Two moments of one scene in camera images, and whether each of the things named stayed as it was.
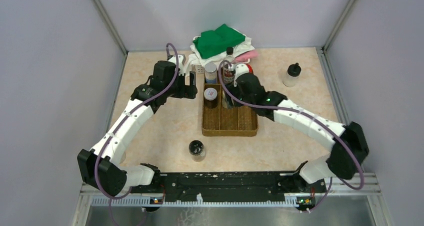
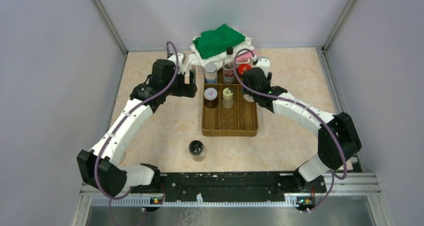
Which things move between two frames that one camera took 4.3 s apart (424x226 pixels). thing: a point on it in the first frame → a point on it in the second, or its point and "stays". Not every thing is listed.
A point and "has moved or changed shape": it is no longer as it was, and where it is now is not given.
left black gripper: x=187 y=91 stays
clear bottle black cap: x=229 y=72 stays
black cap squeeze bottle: x=293 y=71 has moved or changed shape
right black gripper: x=232 y=90 → x=245 y=82
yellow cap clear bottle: x=227 y=101 stays
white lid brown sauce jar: x=210 y=97 stays
